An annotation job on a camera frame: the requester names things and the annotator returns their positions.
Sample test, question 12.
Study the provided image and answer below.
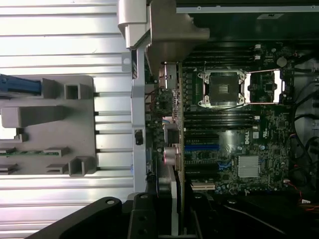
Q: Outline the silver chipset heatsink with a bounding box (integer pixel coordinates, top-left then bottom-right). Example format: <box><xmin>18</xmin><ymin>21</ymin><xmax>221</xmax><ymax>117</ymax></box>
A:
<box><xmin>237</xmin><ymin>155</ymin><xmax>260</xmax><ymax>178</ymax></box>

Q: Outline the green motherboard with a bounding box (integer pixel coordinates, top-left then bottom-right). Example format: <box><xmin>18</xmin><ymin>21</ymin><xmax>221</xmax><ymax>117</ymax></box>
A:
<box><xmin>147</xmin><ymin>41</ymin><xmax>301</xmax><ymax>198</ymax></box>

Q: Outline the green RAM stick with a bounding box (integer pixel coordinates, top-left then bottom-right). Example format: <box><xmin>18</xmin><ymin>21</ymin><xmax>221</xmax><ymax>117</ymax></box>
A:
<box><xmin>0</xmin><ymin>148</ymin><xmax>62</xmax><ymax>157</ymax></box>

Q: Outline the CPU socket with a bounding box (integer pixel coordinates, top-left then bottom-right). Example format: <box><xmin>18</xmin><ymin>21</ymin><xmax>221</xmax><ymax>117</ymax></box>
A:
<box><xmin>196</xmin><ymin>70</ymin><xmax>250</xmax><ymax>108</ymax></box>

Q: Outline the grey parts rack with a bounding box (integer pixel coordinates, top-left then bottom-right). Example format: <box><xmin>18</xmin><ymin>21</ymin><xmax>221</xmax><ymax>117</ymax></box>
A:
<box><xmin>0</xmin><ymin>75</ymin><xmax>97</xmax><ymax>177</ymax></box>

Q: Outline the hard disk with blue carrier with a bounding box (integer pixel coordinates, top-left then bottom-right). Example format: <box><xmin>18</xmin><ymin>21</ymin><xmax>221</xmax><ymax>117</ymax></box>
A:
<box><xmin>0</xmin><ymin>73</ymin><xmax>42</xmax><ymax>97</ymax></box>

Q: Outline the open PC case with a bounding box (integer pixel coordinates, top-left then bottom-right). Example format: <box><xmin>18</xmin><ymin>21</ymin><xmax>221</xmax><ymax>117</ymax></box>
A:
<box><xmin>117</xmin><ymin>0</ymin><xmax>319</xmax><ymax>239</ymax></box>

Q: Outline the white expansion slot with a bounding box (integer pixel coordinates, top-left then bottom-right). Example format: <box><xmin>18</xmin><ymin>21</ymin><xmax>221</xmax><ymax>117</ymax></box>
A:
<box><xmin>190</xmin><ymin>182</ymin><xmax>215</xmax><ymax>191</ymax></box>

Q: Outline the blue expansion slot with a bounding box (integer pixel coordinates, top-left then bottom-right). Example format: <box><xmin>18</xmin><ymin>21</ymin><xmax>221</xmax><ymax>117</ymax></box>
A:
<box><xmin>185</xmin><ymin>143</ymin><xmax>220</xmax><ymax>150</ymax></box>

